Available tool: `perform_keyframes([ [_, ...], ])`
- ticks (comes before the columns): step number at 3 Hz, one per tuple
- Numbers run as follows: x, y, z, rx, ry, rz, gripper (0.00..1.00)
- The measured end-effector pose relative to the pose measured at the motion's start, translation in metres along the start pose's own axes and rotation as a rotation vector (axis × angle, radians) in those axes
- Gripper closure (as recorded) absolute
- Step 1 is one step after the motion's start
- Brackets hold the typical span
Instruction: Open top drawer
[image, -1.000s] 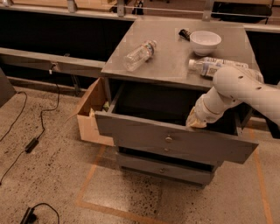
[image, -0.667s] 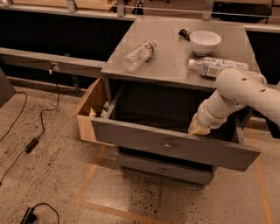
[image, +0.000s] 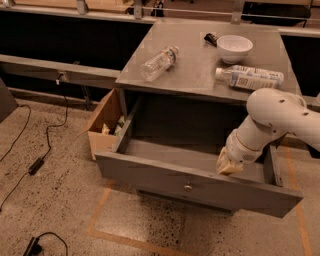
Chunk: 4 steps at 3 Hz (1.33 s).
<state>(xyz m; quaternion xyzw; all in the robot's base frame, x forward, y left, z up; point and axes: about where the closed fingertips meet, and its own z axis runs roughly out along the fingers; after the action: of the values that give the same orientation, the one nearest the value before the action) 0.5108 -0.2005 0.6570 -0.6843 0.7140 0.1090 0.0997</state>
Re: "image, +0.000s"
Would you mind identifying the clear empty plastic bottle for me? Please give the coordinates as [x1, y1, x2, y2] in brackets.
[140, 46, 179, 82]

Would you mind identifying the labelled white plastic bottle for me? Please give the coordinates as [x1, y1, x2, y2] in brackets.
[215, 65, 284, 91]

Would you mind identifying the cardboard box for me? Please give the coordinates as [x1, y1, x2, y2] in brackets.
[78, 89, 122, 160]

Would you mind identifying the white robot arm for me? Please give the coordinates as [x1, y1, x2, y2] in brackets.
[216, 88, 320, 175]

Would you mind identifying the small black object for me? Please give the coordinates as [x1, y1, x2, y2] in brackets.
[204, 33, 218, 47]

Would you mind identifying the grey top drawer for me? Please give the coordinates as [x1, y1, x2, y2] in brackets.
[95, 95, 303, 218]

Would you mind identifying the black power adapter cable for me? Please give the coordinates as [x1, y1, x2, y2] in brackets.
[0, 96, 70, 213]

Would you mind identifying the grey drawer cabinet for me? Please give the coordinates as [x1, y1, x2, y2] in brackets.
[115, 20, 300, 214]

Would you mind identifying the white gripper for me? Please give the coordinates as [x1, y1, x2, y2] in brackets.
[216, 129, 262, 175]

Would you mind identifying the black plug with cable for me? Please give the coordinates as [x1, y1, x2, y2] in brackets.
[23, 231, 68, 256]

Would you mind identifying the white bowl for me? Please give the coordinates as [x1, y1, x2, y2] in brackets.
[217, 35, 253, 64]

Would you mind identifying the grey metal rail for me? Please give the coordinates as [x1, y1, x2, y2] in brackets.
[0, 54, 120, 89]

